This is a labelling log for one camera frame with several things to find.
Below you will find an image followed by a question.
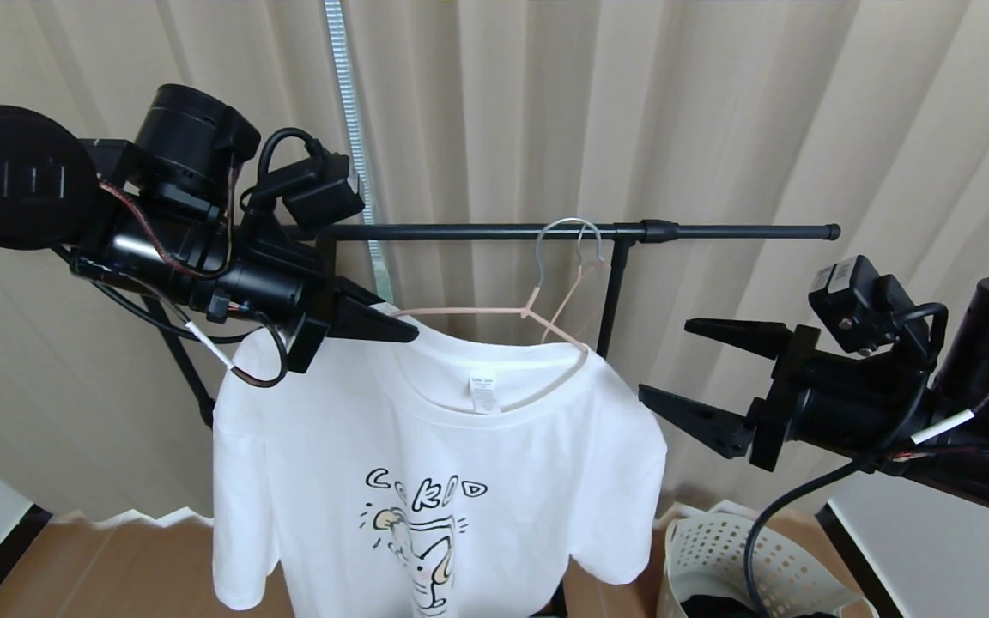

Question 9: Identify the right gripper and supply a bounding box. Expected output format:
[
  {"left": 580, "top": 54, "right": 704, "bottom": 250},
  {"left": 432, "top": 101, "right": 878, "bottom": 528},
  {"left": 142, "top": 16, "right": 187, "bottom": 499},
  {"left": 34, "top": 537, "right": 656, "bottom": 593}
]
[{"left": 638, "top": 318, "right": 989, "bottom": 520}]

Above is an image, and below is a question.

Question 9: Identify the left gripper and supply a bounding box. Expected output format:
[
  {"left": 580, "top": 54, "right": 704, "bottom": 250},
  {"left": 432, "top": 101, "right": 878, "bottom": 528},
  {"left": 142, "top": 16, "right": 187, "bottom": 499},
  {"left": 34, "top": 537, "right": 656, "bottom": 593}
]
[{"left": 106, "top": 213, "right": 337, "bottom": 375}]

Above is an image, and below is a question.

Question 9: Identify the pink clothes hanger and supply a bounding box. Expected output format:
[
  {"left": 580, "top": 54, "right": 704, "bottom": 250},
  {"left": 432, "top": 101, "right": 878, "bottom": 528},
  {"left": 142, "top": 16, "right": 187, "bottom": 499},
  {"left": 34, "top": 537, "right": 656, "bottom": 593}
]
[
  {"left": 540, "top": 227, "right": 609, "bottom": 346},
  {"left": 390, "top": 218, "right": 605, "bottom": 350}
]

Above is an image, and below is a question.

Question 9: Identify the white printed t-shirt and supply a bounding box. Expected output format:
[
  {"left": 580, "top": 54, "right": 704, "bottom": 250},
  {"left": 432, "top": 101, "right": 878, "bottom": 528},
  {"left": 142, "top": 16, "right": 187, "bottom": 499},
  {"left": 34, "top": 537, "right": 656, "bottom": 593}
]
[{"left": 211, "top": 300, "right": 669, "bottom": 618}]

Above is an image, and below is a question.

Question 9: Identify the black garment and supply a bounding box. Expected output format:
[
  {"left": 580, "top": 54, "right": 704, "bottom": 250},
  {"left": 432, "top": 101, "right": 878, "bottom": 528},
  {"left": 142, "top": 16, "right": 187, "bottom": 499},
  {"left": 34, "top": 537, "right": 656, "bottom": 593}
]
[{"left": 682, "top": 592, "right": 839, "bottom": 618}]

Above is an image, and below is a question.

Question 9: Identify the black clothes rack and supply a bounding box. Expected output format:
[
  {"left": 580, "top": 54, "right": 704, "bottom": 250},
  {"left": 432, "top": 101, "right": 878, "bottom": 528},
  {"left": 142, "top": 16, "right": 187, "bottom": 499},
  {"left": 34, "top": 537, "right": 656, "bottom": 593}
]
[{"left": 141, "top": 221, "right": 841, "bottom": 618}]

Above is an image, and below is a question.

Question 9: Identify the white laundry basket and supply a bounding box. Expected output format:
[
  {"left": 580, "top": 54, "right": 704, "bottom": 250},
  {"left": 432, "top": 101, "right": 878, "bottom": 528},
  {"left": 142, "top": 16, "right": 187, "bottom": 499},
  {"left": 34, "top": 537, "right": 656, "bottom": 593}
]
[{"left": 656, "top": 506, "right": 877, "bottom": 618}]

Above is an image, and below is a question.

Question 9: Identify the beige curtain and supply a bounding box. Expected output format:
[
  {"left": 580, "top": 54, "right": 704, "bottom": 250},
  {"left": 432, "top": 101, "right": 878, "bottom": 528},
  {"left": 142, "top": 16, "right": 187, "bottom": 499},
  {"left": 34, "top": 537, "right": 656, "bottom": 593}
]
[{"left": 0, "top": 0, "right": 989, "bottom": 526}]

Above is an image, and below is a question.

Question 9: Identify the black cable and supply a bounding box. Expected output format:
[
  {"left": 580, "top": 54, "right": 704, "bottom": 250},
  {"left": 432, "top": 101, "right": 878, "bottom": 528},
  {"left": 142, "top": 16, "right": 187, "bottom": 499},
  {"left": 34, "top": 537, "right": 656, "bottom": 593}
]
[
  {"left": 57, "top": 247, "right": 291, "bottom": 389},
  {"left": 742, "top": 300, "right": 950, "bottom": 618}
]

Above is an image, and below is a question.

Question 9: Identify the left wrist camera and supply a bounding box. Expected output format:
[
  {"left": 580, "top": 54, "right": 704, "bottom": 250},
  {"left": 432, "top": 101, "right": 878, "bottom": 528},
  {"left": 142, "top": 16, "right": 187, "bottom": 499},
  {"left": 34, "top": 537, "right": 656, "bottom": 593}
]
[{"left": 247, "top": 127, "right": 367, "bottom": 231}]

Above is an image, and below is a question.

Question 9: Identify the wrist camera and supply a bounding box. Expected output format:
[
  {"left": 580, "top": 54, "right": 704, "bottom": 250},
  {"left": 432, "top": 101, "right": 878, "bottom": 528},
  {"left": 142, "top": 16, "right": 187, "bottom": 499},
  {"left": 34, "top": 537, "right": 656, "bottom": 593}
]
[
  {"left": 807, "top": 255, "right": 949, "bottom": 370},
  {"left": 247, "top": 127, "right": 367, "bottom": 231}
]

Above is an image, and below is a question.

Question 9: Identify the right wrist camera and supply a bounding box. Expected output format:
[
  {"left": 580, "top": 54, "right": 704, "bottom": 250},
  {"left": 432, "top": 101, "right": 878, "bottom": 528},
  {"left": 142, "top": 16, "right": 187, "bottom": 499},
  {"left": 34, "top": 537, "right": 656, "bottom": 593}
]
[{"left": 807, "top": 255, "right": 949, "bottom": 370}]

